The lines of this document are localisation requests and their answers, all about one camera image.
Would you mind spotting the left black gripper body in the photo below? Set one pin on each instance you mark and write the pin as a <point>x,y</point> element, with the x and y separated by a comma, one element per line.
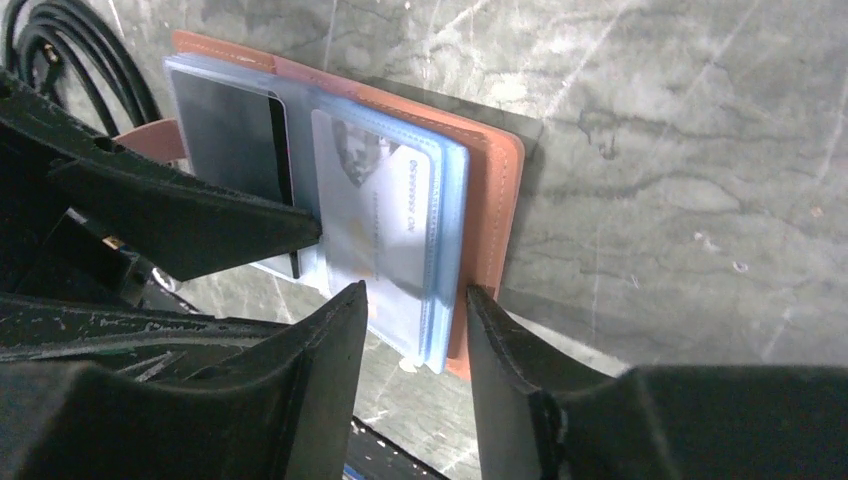
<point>72,292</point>

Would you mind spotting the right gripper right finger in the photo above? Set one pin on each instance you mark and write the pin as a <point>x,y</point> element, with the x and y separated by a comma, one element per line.
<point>541,414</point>

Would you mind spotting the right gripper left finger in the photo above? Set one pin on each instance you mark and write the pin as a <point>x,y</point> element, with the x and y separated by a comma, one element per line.
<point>105,392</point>

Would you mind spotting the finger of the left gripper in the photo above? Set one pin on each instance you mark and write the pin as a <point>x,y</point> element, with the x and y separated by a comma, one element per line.
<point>184,227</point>

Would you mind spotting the white credit card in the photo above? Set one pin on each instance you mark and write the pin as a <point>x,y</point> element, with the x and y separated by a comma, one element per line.
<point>374,198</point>

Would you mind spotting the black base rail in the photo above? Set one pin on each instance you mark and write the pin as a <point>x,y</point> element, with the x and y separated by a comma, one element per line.
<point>371,455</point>

